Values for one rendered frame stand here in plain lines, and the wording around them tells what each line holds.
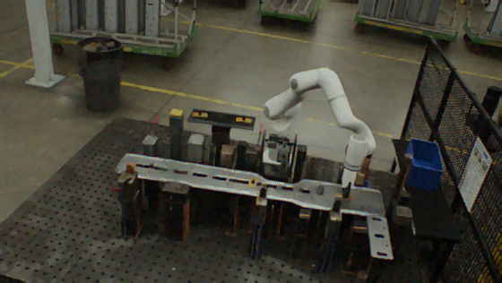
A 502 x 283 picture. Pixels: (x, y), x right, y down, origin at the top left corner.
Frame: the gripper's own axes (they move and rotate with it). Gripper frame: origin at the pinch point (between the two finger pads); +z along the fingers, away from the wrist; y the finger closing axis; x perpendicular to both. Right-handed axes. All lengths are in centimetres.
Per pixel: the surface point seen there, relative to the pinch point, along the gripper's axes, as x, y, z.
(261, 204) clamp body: -40.3, 21.6, -0.9
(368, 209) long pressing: 12.1, 7.5, 2.9
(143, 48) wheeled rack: -229, -358, 77
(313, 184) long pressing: -16.0, -6.2, 3.1
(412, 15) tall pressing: 178, -689, 60
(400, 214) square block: 25.2, 15.9, -2.9
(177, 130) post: -94, -30, -3
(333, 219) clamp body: -7.0, 24.8, -1.0
